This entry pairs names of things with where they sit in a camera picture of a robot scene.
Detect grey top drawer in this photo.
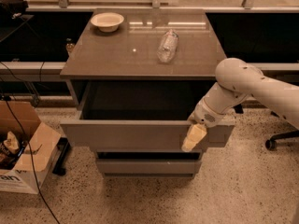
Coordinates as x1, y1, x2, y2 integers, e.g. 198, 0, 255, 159
60, 79, 235, 153

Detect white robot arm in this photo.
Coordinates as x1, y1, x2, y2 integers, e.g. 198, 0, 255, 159
181, 58, 299, 152

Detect black cable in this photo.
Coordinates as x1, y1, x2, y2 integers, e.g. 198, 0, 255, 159
0, 61, 62, 224

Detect small bottle behind cabinet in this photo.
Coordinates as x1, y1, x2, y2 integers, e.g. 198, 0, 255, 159
65, 38, 75, 54

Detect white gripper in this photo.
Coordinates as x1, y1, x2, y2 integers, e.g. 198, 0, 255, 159
181, 97, 226, 152

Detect cardboard box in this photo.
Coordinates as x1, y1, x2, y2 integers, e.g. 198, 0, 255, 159
0, 101, 61, 194

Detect black bag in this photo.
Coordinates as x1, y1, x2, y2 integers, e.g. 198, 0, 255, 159
0, 0, 28, 22

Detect white paper bowl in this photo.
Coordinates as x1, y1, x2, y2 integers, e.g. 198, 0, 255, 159
91, 12, 124, 33

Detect black table leg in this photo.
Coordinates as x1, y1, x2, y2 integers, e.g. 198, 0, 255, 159
52, 137, 70, 176

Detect snack bags in box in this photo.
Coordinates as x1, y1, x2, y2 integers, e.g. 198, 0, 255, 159
0, 131, 24, 170

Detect grey drawer cabinet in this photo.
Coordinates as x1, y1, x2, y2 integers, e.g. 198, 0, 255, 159
61, 8, 233, 177

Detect clear plastic water bottle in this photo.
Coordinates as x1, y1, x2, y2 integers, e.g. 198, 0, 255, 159
157, 29, 178, 63

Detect black office chair base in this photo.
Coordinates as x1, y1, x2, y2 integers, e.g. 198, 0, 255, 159
265, 130, 299, 151

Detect grey drawer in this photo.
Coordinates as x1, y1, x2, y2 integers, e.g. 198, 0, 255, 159
60, 79, 235, 153
96, 160, 201, 175

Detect grey bottom drawer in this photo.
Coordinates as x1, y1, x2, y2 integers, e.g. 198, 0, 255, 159
96, 160, 201, 175

